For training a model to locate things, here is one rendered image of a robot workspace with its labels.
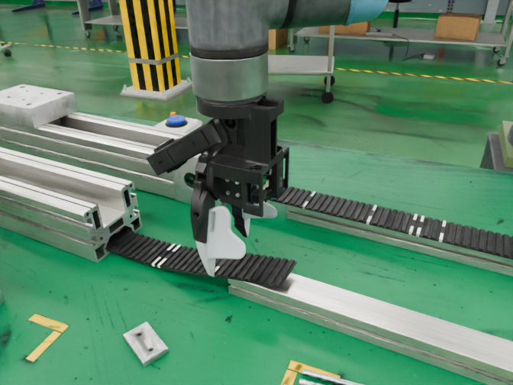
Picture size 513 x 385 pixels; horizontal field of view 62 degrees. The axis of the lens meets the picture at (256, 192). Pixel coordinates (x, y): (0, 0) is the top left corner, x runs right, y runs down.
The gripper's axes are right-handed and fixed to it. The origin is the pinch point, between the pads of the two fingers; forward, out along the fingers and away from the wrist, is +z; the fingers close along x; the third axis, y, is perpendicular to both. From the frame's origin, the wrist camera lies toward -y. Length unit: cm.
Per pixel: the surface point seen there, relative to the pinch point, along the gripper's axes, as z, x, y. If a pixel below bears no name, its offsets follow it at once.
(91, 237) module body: 1.3, -4.6, -18.6
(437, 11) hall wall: 70, 764, -50
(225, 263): 2.9, 0.1, 0.0
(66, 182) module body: -1.2, 2.3, -30.0
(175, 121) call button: -1.5, 30.6, -29.5
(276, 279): 1.3, -1.4, 7.9
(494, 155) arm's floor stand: 6, 57, 31
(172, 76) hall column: 70, 274, -219
